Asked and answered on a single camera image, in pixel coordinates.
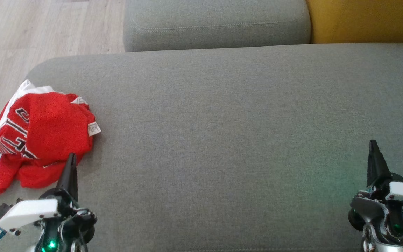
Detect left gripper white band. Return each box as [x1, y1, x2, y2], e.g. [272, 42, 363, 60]
[0, 153, 97, 252]

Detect red white basketball jersey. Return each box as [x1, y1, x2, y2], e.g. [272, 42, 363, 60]
[0, 80, 101, 207]

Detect yellow upholstered backrest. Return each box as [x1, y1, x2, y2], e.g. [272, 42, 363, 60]
[306, 0, 403, 44]

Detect grey sofa seat cushion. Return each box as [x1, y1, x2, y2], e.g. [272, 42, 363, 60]
[0, 43, 403, 252]

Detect grey seamed sofa cushion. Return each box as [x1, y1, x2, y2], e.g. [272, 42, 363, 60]
[123, 0, 311, 53]

